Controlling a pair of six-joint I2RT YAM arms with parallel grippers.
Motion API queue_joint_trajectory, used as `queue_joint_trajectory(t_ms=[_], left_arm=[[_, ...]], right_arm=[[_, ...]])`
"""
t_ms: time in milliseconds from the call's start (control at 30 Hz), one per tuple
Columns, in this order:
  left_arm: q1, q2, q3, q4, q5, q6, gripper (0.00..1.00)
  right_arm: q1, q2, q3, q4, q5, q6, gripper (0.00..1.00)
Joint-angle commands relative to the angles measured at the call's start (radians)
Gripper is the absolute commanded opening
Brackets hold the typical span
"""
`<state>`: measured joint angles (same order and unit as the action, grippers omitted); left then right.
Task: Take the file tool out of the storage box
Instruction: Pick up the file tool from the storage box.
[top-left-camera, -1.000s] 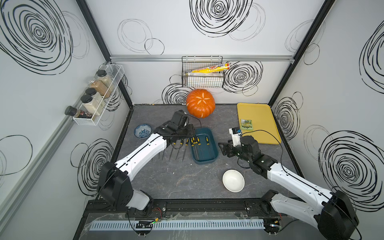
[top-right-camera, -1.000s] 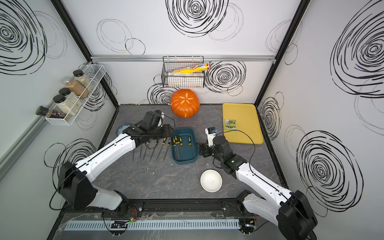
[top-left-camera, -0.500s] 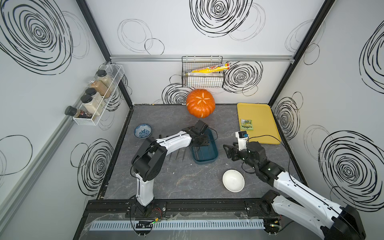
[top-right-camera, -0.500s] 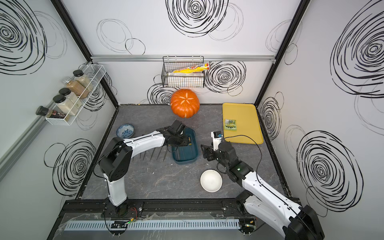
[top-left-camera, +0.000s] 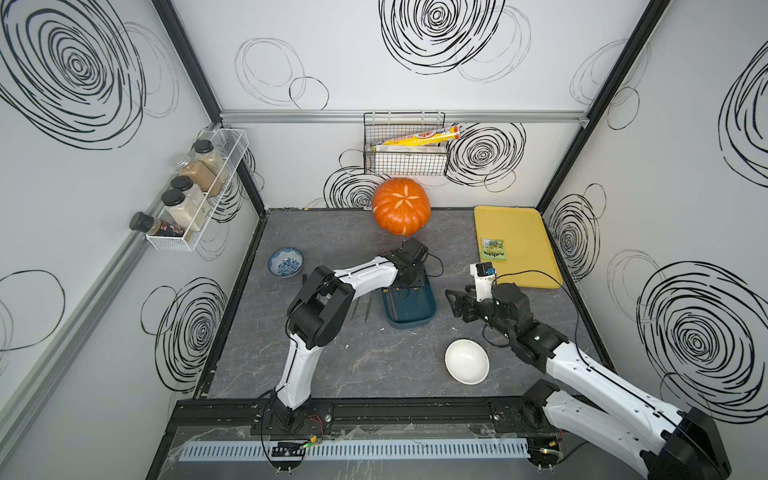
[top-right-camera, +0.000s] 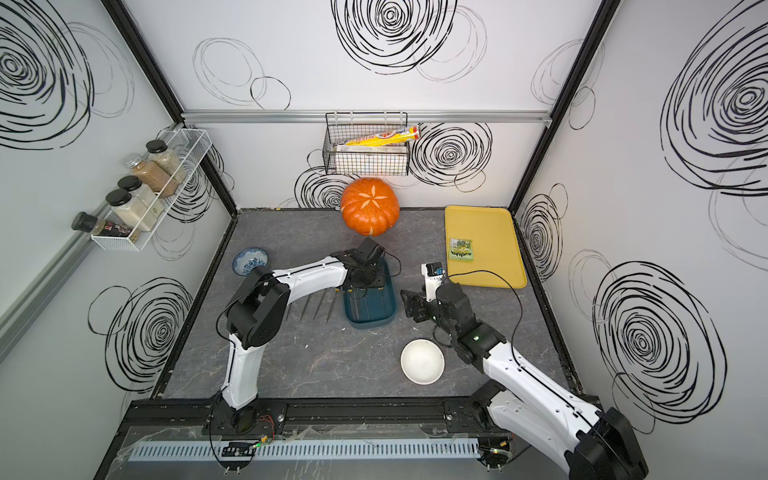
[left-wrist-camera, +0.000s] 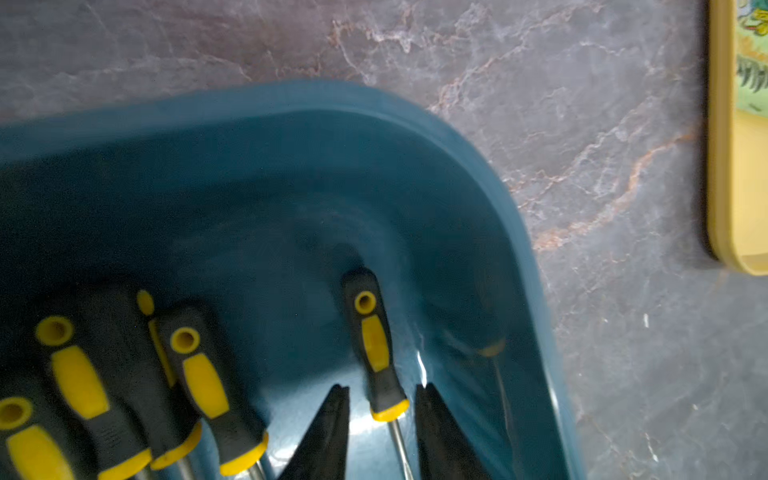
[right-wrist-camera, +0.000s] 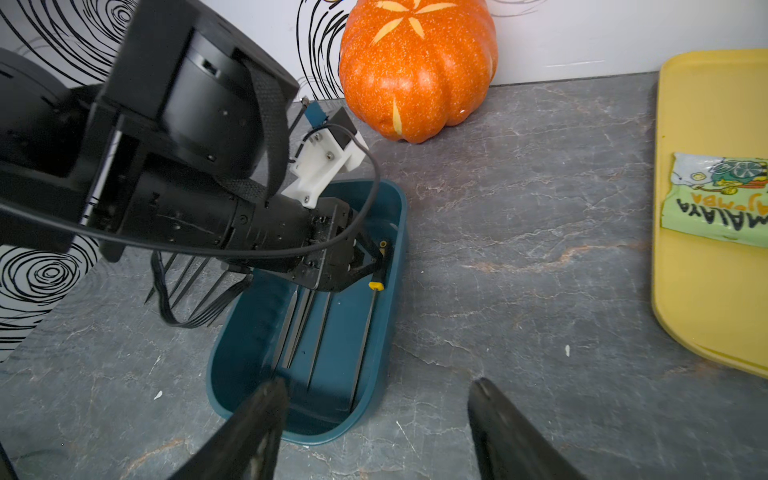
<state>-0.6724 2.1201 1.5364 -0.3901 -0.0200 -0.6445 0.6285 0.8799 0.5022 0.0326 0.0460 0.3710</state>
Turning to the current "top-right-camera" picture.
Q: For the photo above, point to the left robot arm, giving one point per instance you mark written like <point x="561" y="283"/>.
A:
<point x="256" y="311"/>

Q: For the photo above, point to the clear wall shelf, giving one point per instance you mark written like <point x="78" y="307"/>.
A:
<point x="183" y="209"/>

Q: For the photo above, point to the orange pumpkin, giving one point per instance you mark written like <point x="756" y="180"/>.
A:
<point x="369" y="206"/>

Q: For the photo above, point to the green snack packet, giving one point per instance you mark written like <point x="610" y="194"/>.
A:
<point x="460" y="249"/>

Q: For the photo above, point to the dark pepper grinder jar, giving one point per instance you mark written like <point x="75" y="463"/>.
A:
<point x="99" y="225"/>

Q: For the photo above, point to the black wire basket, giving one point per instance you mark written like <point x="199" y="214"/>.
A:
<point x="364" y="161"/>

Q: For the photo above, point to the spice jar cream powder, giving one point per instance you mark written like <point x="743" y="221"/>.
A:
<point x="131" y="210"/>

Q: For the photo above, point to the spice jar brown powder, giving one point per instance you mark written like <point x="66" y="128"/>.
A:
<point x="151" y="174"/>

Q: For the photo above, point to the teal storage box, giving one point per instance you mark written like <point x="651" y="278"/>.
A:
<point x="373" y="306"/>

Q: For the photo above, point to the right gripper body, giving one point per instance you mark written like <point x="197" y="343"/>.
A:
<point x="424" y="309"/>

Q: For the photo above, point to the blue white patterned bowl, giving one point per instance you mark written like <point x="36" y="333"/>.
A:
<point x="248" y="259"/>

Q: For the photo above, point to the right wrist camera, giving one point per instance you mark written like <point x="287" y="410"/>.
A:
<point x="434" y="275"/>

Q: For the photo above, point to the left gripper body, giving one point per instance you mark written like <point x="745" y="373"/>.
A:
<point x="374" y="277"/>

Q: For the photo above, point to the grey slotted cable duct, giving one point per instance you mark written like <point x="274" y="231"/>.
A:
<point x="351" y="449"/>

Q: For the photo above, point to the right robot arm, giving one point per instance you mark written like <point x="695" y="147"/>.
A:
<point x="584" y="441"/>

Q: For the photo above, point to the file tool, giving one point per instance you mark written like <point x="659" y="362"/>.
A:
<point x="304" y="307"/>
<point x="332" y="305"/>
<point x="318" y="305"/>

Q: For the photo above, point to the spice jar green herbs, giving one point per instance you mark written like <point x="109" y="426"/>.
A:
<point x="165" y="157"/>

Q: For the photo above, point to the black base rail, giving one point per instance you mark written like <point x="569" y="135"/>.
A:
<point x="280" y="416"/>

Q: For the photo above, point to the spice jar white powder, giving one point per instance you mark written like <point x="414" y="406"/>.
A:
<point x="143" y="192"/>

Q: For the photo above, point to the yellow tube package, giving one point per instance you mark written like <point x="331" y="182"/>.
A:
<point x="387" y="138"/>

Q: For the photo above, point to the yellow tray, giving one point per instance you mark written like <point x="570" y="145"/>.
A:
<point x="497" y="259"/>

